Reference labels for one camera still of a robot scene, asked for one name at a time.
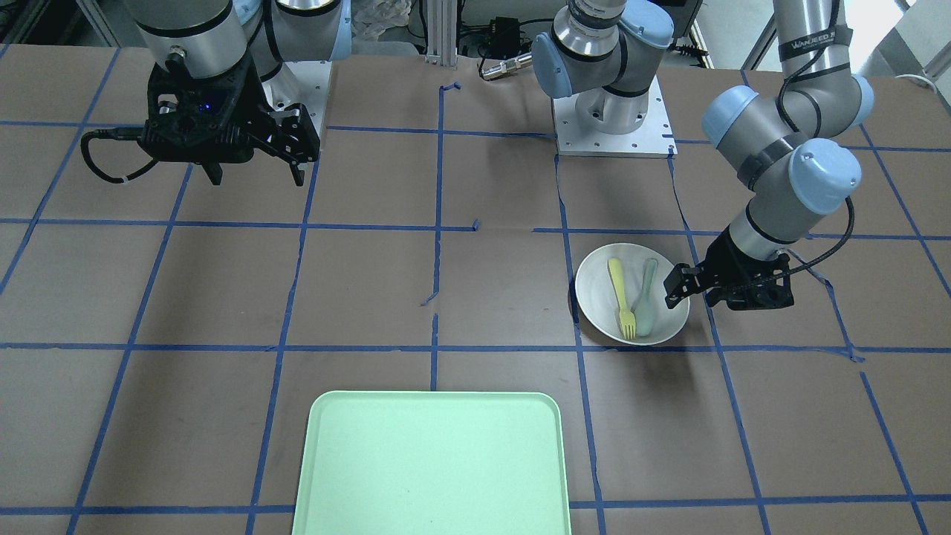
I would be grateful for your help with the white round plate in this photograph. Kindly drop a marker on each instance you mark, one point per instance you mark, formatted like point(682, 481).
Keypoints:
point(597, 301)

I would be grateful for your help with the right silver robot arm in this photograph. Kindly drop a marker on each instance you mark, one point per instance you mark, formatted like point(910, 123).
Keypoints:
point(201, 39)

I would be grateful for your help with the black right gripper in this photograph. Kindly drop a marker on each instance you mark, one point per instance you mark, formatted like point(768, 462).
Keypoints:
point(252, 95)

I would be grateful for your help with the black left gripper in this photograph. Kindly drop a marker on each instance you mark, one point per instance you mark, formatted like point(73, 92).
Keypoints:
point(729, 261)

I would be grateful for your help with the yellow plastic fork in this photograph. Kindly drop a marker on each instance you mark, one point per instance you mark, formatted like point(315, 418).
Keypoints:
point(625, 317)

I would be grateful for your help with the pale green plastic spoon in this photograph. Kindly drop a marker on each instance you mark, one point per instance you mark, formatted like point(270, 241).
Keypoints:
point(645, 312)

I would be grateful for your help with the mint green serving tray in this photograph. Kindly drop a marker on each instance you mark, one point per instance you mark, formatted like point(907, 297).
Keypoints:
point(433, 463)

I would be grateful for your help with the aluminium frame post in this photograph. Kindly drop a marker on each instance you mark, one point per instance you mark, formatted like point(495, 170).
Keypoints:
point(441, 20)

